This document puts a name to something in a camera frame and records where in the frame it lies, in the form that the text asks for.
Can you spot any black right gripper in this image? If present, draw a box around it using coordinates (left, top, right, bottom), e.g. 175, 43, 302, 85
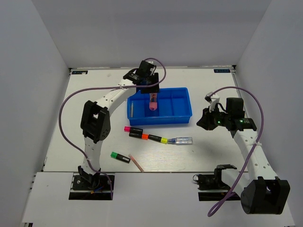
196, 105, 231, 131

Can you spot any pink marker set tube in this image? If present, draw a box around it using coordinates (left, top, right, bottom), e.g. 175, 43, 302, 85
149, 93, 158, 111

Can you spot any clear spray bottle blue cap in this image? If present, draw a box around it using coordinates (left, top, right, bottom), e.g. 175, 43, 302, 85
167, 137, 193, 145

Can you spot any yellow cap black highlighter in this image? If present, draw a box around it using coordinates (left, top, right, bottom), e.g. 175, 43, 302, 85
148, 134, 168, 144

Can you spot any pink cap black highlighter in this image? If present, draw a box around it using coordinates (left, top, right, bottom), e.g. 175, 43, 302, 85
124, 126, 143, 134

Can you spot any orange cap black highlighter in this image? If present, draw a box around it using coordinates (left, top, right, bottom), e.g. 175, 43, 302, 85
129, 132, 149, 140

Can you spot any green cap black highlighter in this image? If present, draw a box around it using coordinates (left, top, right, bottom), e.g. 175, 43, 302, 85
110, 152, 131, 164

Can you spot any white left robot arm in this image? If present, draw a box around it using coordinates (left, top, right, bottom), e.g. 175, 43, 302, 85
78, 61, 159, 189

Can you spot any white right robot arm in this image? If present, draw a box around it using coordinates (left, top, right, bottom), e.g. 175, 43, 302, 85
193, 96, 290, 215

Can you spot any blue plastic divided bin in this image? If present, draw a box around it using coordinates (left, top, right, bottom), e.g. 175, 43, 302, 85
127, 87, 192, 126

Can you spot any right corner table label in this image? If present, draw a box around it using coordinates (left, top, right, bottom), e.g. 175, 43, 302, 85
214, 69, 231, 73

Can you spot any corner table label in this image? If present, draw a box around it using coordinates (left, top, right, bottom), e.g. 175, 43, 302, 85
71, 70, 88, 75
214, 69, 231, 73

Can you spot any left corner table label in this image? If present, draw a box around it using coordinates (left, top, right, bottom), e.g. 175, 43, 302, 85
71, 70, 88, 75

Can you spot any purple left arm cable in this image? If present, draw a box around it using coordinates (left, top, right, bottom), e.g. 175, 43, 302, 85
58, 57, 167, 201

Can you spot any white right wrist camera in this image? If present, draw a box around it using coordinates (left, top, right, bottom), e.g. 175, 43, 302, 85
205, 92, 220, 108

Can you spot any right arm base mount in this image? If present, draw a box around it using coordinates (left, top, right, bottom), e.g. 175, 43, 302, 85
193, 174, 230, 201

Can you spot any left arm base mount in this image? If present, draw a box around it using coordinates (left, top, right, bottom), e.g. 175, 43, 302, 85
69, 175, 112, 201

